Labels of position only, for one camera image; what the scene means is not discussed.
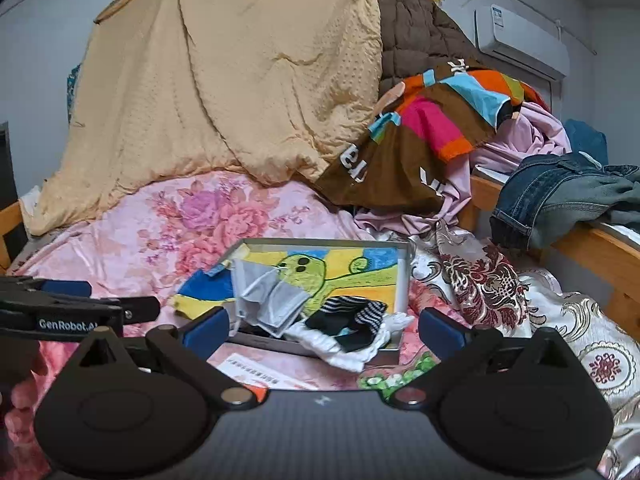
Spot grey face mask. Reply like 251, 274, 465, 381
231, 259, 310, 338

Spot white quilted baby cloth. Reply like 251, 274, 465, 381
284, 313, 416, 373

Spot black white striped sock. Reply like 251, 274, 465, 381
305, 296, 387, 352

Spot person's left hand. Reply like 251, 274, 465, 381
1, 336, 49, 472

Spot pink floral bedsheet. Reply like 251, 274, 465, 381
1, 171, 427, 479

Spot orange white medicine box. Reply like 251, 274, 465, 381
215, 353, 317, 402

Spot grey shallow cardboard box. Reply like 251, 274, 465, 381
209, 237, 418, 366

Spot glass jar of green stars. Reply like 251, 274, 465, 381
357, 349, 439, 400

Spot cream maroon brocade cloth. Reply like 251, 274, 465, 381
409, 226, 639, 479

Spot blue denim jeans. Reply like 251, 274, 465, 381
489, 152, 639, 250

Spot pale pink garment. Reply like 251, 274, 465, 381
355, 102, 572, 236

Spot brown multicolour striped garment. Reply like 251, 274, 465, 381
314, 58, 549, 214

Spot tan yellow quilt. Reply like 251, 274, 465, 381
25, 0, 382, 236

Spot brown quilted blanket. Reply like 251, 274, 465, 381
378, 0, 485, 96

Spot wooden bed frame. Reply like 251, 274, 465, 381
458, 174, 639, 340

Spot white wall air conditioner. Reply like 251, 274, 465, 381
474, 4, 570, 81

